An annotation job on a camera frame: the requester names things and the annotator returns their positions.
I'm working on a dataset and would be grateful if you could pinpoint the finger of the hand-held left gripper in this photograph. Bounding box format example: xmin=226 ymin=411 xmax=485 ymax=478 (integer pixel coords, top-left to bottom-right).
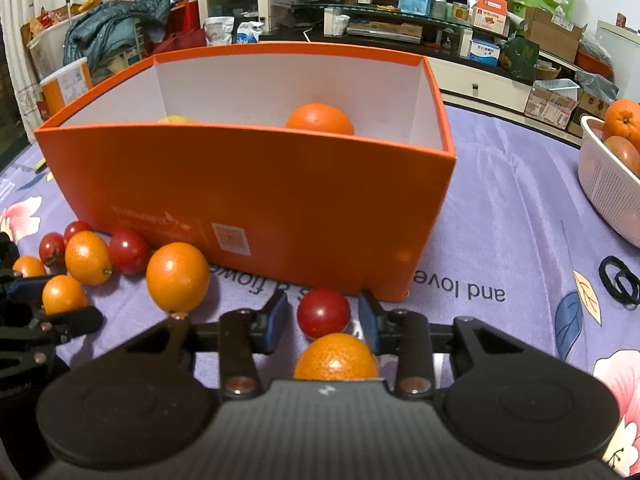
xmin=27 ymin=305 xmax=104 ymax=346
xmin=0 ymin=232 xmax=51 ymax=306

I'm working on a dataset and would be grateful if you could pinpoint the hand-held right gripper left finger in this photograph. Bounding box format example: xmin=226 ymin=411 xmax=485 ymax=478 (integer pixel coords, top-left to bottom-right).
xmin=100 ymin=290 xmax=290 ymax=401

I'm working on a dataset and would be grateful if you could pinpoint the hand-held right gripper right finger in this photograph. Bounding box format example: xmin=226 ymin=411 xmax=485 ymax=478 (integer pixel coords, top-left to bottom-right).
xmin=357 ymin=291 xmax=551 ymax=401

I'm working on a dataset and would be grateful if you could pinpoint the small orange kumquat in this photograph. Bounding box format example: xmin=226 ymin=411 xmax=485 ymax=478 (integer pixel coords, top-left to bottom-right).
xmin=64 ymin=230 xmax=113 ymax=287
xmin=146 ymin=242 xmax=211 ymax=316
xmin=12 ymin=255 xmax=47 ymax=279
xmin=41 ymin=274 xmax=88 ymax=316

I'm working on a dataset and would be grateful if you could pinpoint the dimpled mandarin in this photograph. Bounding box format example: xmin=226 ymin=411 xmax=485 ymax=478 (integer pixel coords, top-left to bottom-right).
xmin=293 ymin=332 xmax=381 ymax=381

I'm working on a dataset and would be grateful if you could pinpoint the orange cardboard box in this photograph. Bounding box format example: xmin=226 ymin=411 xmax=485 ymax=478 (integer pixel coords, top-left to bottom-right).
xmin=34 ymin=41 xmax=457 ymax=303

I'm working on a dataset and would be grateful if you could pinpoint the large orange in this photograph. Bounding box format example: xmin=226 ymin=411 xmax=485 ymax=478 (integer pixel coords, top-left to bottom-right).
xmin=285 ymin=103 xmax=356 ymax=137

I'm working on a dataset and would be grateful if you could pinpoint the purple floral tablecloth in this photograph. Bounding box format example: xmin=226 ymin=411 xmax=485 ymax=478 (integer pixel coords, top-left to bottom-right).
xmin=0 ymin=102 xmax=640 ymax=480

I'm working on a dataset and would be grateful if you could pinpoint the white curtain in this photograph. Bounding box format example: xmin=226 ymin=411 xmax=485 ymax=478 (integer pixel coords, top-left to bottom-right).
xmin=0 ymin=0 xmax=46 ymax=126

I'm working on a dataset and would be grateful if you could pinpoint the white low cabinet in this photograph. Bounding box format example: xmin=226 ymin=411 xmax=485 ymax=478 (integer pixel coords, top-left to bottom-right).
xmin=425 ymin=55 xmax=533 ymax=113

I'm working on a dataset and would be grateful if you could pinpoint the white plastic basket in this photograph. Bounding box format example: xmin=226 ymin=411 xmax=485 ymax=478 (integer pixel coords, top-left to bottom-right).
xmin=577 ymin=115 xmax=640 ymax=250

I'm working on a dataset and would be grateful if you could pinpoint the blue down jacket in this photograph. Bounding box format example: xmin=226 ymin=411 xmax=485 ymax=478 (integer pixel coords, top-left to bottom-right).
xmin=64 ymin=0 xmax=173 ymax=81

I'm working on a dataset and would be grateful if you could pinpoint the printed cardboard box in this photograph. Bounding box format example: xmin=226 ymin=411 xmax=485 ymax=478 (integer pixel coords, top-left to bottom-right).
xmin=524 ymin=79 xmax=581 ymax=131

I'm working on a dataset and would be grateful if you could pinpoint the black glass television stand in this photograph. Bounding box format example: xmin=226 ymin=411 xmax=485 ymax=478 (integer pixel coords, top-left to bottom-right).
xmin=295 ymin=2 xmax=581 ymax=86

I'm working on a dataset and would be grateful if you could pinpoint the red bag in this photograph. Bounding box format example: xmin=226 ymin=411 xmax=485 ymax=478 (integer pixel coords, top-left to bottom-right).
xmin=145 ymin=2 xmax=207 ymax=56

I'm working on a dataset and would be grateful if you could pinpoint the white snack bag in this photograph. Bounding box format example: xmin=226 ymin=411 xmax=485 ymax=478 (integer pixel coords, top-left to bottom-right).
xmin=205 ymin=16 xmax=236 ymax=46

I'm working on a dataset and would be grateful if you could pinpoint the red apple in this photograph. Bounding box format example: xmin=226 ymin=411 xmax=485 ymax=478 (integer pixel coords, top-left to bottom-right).
xmin=602 ymin=135 xmax=640 ymax=179

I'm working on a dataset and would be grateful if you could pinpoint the dark green gift bag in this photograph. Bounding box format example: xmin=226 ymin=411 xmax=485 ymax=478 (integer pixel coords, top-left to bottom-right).
xmin=500 ymin=35 xmax=541 ymax=83

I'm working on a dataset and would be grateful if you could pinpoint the navel orange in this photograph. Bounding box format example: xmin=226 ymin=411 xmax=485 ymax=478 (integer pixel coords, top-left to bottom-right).
xmin=602 ymin=98 xmax=640 ymax=151

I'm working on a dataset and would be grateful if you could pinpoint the orange and white carton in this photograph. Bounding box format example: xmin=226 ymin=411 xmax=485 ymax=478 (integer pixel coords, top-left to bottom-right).
xmin=470 ymin=0 xmax=508 ymax=36

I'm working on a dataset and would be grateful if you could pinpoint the orange plastic crate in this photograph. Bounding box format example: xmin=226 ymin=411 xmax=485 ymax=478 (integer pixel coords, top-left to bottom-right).
xmin=575 ymin=50 xmax=613 ymax=78

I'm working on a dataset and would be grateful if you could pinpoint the brown cardboard box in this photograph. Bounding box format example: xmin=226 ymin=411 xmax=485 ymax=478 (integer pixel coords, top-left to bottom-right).
xmin=524 ymin=7 xmax=588 ymax=63

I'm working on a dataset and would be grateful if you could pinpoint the white chest freezer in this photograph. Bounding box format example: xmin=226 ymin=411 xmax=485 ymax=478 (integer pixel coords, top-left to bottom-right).
xmin=595 ymin=20 xmax=640 ymax=101

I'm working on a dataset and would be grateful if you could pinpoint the black hair tie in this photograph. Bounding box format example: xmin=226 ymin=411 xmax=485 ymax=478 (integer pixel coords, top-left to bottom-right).
xmin=614 ymin=266 xmax=640 ymax=306
xmin=598 ymin=255 xmax=632 ymax=303

